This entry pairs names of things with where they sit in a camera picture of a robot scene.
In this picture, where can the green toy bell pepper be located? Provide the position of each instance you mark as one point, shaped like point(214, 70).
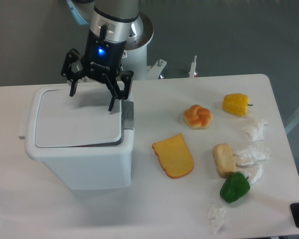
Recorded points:
point(235, 187)

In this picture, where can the crumpled white tissue bottom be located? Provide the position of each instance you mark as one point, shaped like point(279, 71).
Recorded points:
point(216, 215)

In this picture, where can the yellow toy bell pepper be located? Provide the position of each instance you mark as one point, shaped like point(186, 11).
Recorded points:
point(236, 104)

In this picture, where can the crumpled white tissue middle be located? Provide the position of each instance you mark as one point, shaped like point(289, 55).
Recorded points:
point(252, 154)

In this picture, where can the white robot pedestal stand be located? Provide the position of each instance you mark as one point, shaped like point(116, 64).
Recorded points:
point(135, 59)

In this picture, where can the toy bread slice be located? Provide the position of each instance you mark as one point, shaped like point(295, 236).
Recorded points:
point(174, 156)

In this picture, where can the white trash can body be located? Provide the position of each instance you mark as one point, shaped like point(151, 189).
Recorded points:
point(84, 167)

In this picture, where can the grey trash can latch button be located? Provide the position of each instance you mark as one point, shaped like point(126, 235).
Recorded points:
point(128, 115)

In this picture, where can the white trash can lid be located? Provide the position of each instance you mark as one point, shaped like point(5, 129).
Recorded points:
point(81, 120)

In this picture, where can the toy knotted bread roll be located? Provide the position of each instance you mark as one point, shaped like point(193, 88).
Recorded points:
point(198, 117)

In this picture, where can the crumpled white tissue upper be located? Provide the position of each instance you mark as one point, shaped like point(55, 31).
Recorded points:
point(255, 130)

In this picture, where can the white round paper piece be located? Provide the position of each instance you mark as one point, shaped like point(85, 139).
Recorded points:
point(252, 173)

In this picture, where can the beige toy bread loaf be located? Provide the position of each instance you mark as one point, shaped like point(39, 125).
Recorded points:
point(224, 159)

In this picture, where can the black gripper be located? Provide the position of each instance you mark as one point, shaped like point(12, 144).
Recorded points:
point(100, 62)

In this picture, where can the crumpled white tissue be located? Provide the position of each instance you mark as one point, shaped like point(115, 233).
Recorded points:
point(216, 215)
point(255, 130)
point(252, 154)

